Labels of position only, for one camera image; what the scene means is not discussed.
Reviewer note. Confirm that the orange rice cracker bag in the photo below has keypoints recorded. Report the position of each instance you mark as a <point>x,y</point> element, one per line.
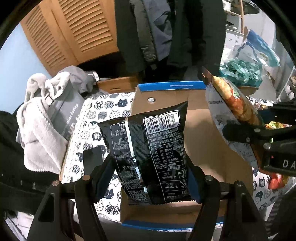
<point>228,104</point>

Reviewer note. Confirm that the brown cardboard box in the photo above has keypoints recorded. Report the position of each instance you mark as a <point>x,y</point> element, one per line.
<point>248,90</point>

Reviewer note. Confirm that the grey hanging jacket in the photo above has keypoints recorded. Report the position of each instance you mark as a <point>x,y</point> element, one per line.
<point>154,30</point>

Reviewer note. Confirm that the blue white plastic bag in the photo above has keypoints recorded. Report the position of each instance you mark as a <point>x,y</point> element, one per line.
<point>255,50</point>

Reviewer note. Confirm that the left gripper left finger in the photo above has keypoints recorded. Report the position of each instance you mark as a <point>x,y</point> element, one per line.
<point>68,208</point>

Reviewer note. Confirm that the grey hoodie cloth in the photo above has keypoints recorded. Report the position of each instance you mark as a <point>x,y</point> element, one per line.
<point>82,81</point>

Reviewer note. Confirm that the black snack packet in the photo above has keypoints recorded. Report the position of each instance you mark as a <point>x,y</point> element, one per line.
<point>149,153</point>

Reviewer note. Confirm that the white grey towel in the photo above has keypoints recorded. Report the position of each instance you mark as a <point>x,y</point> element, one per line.
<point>43,147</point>

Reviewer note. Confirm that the wooden louvered door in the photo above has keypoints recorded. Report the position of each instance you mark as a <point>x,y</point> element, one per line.
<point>70,32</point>

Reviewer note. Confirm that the shoe rack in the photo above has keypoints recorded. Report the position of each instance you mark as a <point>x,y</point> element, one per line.
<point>288,92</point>

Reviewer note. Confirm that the black hanging coat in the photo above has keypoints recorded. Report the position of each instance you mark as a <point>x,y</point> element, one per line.
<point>199,32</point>

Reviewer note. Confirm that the small wooden crate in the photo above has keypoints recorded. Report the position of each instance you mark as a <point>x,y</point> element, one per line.
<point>118,85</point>

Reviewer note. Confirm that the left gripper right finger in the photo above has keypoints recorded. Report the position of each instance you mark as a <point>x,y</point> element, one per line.
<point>232,203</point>

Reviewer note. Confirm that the teal plastic bag pile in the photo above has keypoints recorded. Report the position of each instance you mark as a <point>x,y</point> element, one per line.
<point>242,73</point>

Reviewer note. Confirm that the grey tote bag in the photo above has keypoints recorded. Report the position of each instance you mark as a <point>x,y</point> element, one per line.
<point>64,110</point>

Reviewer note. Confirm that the wooden shelf rack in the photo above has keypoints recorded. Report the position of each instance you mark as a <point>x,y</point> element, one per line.
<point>235,14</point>

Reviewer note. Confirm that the cat pattern tablecloth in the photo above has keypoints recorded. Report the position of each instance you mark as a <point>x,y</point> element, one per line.
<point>203,143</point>

